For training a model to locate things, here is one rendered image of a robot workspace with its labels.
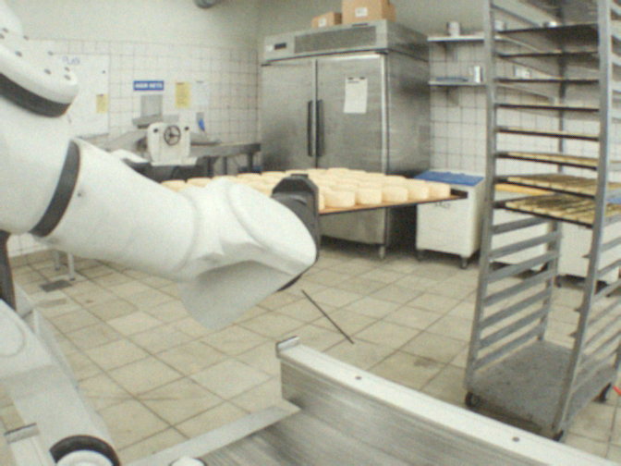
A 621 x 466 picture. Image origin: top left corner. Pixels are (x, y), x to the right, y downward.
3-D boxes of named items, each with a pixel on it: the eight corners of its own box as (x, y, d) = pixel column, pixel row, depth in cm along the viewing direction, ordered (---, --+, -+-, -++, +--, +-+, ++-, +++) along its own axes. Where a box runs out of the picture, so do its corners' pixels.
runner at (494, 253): (492, 260, 160) (493, 251, 160) (486, 258, 162) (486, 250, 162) (564, 237, 195) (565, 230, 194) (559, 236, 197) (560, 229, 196)
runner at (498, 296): (486, 307, 164) (487, 300, 163) (480, 305, 166) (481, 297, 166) (559, 274, 199) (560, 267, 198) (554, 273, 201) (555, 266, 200)
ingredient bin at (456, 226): (409, 262, 400) (413, 171, 383) (437, 247, 449) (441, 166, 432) (468, 272, 368) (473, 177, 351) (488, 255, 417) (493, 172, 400)
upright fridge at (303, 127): (428, 244, 458) (429, 36, 412) (379, 266, 390) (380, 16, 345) (316, 225, 545) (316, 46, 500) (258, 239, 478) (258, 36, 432)
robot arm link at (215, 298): (331, 253, 50) (308, 290, 39) (255, 308, 53) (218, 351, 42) (263, 165, 49) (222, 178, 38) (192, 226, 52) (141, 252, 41)
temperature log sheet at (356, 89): (367, 113, 376) (367, 77, 369) (365, 113, 374) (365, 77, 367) (345, 113, 390) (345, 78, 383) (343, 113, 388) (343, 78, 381)
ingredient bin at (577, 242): (550, 288, 321) (561, 189, 304) (564, 269, 368) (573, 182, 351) (614, 301, 287) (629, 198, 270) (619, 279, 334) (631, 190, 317)
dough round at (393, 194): (411, 199, 81) (411, 188, 81) (401, 203, 77) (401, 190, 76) (384, 197, 83) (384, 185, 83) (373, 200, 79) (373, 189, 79)
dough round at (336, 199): (361, 205, 74) (361, 192, 74) (339, 209, 71) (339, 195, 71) (337, 202, 78) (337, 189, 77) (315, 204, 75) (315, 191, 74)
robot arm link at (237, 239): (329, 269, 42) (227, 222, 31) (255, 321, 45) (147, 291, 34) (301, 213, 46) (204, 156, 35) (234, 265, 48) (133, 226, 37)
